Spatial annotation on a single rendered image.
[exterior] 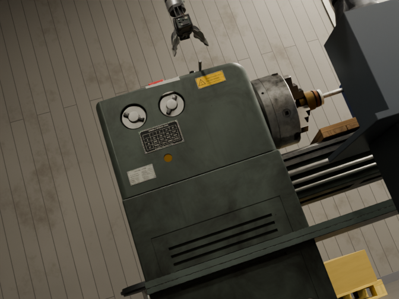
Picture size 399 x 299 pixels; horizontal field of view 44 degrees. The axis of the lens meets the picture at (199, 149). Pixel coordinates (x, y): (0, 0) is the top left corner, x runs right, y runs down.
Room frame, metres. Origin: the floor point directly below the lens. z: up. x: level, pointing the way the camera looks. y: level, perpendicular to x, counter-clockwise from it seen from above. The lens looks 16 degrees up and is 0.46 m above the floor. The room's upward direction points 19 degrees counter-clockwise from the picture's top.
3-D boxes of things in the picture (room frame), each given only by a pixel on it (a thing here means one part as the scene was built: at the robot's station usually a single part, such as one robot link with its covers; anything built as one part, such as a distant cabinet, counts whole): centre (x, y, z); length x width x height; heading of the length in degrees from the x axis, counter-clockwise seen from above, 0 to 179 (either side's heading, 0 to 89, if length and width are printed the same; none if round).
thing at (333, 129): (2.06, -0.60, 0.88); 0.36 x 0.30 x 0.04; 3
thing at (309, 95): (2.05, -0.51, 1.08); 0.09 x 0.09 x 0.09; 3
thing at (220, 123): (2.00, 0.04, 1.06); 0.59 x 0.48 x 0.39; 93
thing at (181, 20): (1.88, -0.10, 1.54); 0.09 x 0.08 x 0.12; 3
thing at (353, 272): (4.54, -0.45, 0.20); 1.13 x 0.85 x 0.39; 99
